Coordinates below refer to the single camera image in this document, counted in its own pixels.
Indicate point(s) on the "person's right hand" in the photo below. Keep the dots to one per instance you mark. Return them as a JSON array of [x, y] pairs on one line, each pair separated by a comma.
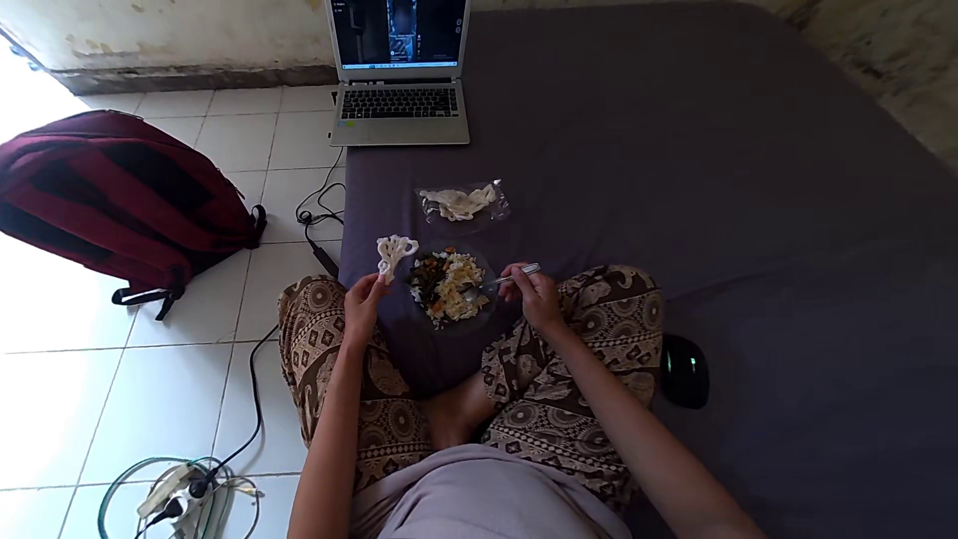
[[540, 305]]

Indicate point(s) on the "person's left hand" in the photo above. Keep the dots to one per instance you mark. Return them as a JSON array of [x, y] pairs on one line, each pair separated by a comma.
[[361, 318]]

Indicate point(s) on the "person's right fingers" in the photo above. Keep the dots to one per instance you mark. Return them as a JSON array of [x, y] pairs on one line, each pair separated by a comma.
[[507, 286]]

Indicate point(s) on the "person's left thumb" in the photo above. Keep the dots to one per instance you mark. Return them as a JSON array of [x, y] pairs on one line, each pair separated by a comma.
[[379, 287]]

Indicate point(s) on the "person's left fingers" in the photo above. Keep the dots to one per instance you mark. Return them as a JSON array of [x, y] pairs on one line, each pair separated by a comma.
[[359, 287]]

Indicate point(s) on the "person's right thumb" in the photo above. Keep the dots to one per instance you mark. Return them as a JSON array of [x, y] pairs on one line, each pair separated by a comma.
[[524, 282]]

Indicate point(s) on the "silver metal spoon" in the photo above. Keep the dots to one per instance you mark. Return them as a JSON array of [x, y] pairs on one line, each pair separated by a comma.
[[528, 269]]

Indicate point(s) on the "white curly cracker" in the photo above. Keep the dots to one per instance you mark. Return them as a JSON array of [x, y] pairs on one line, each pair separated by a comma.
[[394, 251]]

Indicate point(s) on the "person's left forearm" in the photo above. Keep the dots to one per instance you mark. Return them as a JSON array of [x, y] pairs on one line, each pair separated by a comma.
[[334, 430]]

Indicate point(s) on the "person's right forearm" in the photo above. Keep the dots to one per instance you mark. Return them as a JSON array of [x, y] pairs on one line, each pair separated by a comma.
[[644, 434]]

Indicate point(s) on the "black power adapter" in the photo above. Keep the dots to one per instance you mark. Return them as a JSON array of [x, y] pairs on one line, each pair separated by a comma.
[[325, 260]]

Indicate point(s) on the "clear glass plate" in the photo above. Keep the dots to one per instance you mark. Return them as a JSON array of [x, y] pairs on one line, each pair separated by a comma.
[[476, 323]]

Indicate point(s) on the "dark green cooked vegetables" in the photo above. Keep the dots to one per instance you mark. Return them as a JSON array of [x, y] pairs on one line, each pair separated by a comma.
[[427, 276]]

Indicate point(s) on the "white and yellow rice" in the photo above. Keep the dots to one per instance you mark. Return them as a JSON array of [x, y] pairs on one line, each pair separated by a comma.
[[455, 288]]

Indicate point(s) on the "clear plastic bag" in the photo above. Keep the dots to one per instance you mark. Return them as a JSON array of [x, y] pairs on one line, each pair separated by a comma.
[[497, 212]]

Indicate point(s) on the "pile of white crackers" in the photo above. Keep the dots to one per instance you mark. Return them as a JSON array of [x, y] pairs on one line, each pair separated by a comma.
[[458, 202]]

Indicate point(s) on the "person's legs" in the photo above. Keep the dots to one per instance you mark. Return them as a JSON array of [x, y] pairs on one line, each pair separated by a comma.
[[614, 329]]

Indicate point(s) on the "silver laptop black keys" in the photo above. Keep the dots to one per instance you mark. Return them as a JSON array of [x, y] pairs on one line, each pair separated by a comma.
[[403, 132]]

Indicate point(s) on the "black computer mouse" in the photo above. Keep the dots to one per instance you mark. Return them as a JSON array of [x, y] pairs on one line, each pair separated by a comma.
[[684, 383]]

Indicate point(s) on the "person's body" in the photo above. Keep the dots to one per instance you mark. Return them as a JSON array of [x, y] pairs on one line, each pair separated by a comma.
[[494, 498]]

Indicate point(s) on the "mattress with dark grey sheet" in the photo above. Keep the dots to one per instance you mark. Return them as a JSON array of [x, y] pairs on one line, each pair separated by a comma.
[[763, 239]]

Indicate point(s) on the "dark red and black backpack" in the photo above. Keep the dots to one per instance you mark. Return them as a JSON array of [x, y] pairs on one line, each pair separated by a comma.
[[127, 202]]

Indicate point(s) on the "black round plug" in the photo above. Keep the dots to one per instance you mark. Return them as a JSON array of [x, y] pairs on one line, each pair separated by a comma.
[[198, 488]]

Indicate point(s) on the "white power strip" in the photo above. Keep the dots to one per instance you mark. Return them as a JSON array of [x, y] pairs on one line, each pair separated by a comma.
[[185, 498]]

